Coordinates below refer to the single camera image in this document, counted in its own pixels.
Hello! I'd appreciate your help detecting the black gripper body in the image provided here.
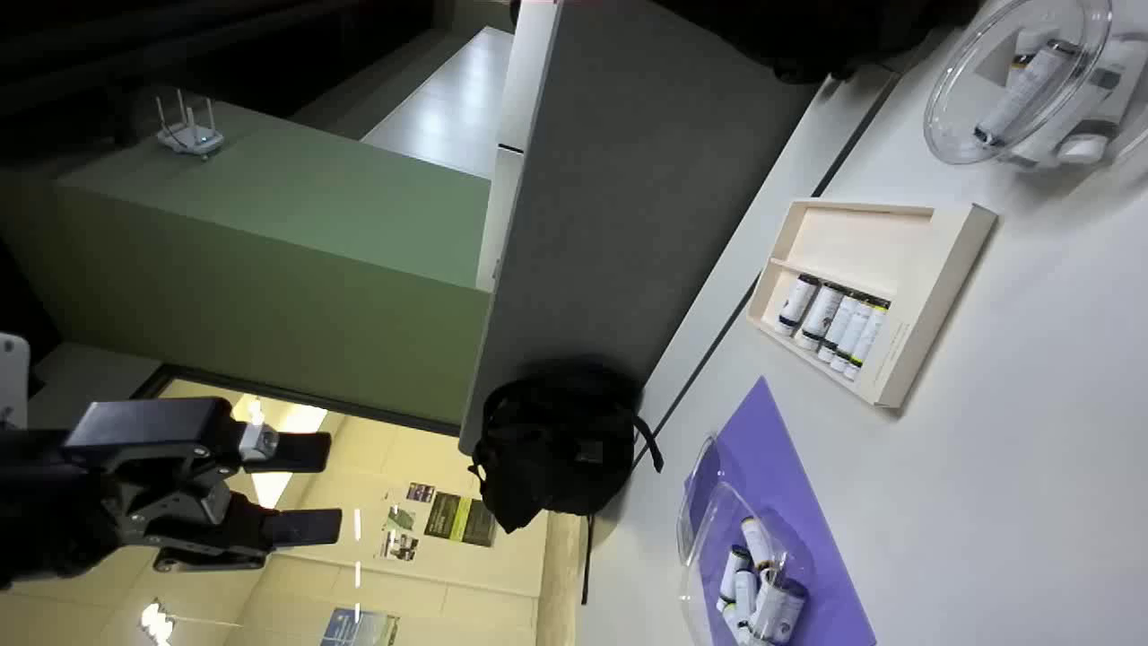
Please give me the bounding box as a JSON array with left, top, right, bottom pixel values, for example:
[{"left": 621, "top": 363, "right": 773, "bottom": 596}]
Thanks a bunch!
[{"left": 68, "top": 433, "right": 264, "bottom": 573}]

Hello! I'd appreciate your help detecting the shallow wooden compartment box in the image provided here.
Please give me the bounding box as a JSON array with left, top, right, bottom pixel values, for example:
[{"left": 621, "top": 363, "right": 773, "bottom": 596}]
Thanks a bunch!
[{"left": 746, "top": 194, "right": 999, "bottom": 420}]

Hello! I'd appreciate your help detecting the clear plastic bowl with bottles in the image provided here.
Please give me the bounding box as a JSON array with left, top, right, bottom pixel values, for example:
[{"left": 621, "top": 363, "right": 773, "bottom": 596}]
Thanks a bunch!
[{"left": 675, "top": 433, "right": 840, "bottom": 646}]

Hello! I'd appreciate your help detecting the clear plastic bowl with tubes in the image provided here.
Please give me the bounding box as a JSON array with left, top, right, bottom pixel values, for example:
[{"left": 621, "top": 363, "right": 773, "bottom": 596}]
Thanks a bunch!
[{"left": 922, "top": 0, "right": 1148, "bottom": 173}]

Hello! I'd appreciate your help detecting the small blue picture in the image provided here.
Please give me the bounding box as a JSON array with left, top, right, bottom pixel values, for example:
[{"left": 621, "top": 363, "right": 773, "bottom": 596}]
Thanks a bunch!
[{"left": 319, "top": 606, "right": 403, "bottom": 646}]

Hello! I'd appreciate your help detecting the small dark poster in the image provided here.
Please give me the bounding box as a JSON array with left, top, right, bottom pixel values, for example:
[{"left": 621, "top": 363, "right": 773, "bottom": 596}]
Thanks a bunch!
[{"left": 423, "top": 490, "right": 466, "bottom": 545}]

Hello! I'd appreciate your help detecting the green square column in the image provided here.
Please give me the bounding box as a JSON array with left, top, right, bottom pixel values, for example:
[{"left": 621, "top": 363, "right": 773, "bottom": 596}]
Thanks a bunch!
[{"left": 0, "top": 100, "right": 495, "bottom": 427}]

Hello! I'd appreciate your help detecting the white wifi router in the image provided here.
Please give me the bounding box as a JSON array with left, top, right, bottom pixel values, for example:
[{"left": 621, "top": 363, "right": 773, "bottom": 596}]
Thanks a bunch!
[{"left": 148, "top": 83, "right": 230, "bottom": 161}]

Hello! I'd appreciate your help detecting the grey desk partition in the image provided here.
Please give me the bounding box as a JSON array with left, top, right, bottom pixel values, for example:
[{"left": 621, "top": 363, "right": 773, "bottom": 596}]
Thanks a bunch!
[{"left": 458, "top": 0, "right": 828, "bottom": 457}]

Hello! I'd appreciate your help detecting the purple mat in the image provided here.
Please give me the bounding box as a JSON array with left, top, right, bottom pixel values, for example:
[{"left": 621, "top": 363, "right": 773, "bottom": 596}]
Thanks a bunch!
[{"left": 682, "top": 377, "right": 877, "bottom": 646}]

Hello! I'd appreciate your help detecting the long white tube black cap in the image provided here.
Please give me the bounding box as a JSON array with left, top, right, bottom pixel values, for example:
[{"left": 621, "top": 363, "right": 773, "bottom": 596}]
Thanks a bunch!
[
  {"left": 969, "top": 36, "right": 1083, "bottom": 151},
  {"left": 1051, "top": 31, "right": 1148, "bottom": 169}
]

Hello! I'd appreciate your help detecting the black backpack with strap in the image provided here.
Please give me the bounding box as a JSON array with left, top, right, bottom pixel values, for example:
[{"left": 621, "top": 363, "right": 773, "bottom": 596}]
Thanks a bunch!
[{"left": 466, "top": 360, "right": 666, "bottom": 606}]

